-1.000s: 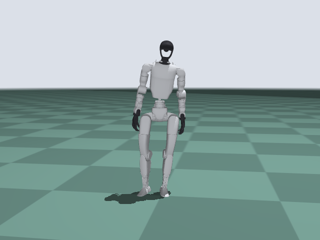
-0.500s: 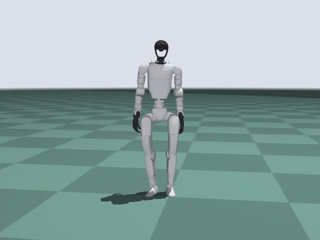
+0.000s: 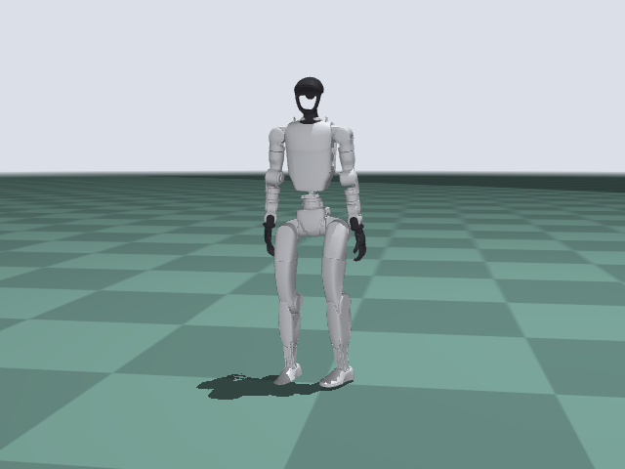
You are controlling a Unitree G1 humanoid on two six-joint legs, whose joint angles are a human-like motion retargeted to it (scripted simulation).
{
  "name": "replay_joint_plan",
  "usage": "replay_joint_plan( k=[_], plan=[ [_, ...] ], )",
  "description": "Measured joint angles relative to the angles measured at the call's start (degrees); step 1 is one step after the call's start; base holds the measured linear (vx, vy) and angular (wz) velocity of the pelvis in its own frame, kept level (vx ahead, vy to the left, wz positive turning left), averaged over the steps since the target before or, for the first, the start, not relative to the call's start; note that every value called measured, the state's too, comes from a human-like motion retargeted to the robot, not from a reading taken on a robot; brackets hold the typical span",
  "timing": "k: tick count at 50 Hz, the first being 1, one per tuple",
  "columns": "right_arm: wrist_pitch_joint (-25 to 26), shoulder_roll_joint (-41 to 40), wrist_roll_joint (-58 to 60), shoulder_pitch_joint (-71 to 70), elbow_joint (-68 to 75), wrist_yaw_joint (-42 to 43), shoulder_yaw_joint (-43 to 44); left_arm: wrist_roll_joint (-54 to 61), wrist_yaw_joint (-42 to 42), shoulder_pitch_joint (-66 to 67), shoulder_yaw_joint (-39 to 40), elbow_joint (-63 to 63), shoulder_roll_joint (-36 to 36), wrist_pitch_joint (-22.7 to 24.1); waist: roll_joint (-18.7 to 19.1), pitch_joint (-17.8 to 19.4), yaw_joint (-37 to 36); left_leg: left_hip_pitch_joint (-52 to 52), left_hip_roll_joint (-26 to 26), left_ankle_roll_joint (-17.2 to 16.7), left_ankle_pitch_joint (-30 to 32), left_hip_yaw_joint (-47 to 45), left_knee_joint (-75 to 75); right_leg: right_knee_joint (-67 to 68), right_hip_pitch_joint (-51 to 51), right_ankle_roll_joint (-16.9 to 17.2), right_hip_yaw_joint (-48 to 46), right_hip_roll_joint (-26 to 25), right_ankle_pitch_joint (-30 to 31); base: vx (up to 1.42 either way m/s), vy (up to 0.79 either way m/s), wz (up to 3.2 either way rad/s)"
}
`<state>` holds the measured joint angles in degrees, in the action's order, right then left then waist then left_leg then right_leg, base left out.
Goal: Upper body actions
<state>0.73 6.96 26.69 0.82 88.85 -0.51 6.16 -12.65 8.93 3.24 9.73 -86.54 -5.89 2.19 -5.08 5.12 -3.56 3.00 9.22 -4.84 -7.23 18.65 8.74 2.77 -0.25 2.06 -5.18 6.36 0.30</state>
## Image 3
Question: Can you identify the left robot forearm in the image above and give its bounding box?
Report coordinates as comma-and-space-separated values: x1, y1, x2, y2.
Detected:
344, 171, 362, 225

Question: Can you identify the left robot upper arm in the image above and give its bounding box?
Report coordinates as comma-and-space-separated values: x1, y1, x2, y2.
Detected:
331, 124, 355, 187

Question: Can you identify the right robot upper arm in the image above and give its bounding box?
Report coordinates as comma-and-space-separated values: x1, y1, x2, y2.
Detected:
266, 125, 287, 186

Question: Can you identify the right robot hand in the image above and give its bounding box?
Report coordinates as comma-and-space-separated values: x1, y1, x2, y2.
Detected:
263, 215, 275, 256

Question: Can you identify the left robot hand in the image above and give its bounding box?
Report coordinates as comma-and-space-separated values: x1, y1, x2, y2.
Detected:
350, 217, 366, 261

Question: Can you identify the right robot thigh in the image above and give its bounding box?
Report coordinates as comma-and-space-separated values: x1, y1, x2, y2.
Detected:
274, 219, 304, 313

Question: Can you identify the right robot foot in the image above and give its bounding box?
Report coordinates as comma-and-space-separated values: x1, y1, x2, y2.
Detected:
273, 363, 302, 385

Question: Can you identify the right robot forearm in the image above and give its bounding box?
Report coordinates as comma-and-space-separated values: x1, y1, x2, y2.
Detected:
264, 173, 280, 222

